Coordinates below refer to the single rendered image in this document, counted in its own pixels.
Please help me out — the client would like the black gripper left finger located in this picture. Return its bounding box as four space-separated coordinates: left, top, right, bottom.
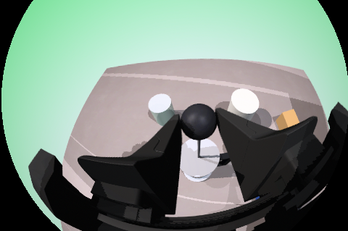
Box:
78 114 182 214

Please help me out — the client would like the orange box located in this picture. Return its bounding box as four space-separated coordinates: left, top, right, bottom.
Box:
276 109 299 130

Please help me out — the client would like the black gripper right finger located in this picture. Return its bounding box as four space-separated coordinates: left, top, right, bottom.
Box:
215 108 318 202

